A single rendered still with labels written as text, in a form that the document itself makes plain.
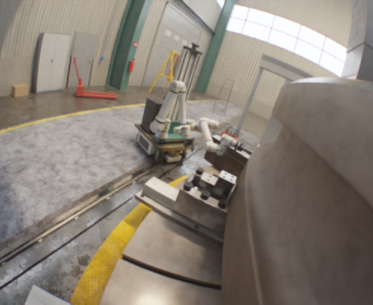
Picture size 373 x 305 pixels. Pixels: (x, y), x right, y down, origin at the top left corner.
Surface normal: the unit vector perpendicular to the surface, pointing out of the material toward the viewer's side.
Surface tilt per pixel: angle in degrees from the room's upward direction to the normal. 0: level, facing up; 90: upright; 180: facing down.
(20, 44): 90
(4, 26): 90
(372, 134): 90
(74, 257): 0
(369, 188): 90
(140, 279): 0
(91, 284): 0
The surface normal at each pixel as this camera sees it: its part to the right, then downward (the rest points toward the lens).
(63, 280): 0.29, -0.86
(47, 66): 0.85, 0.44
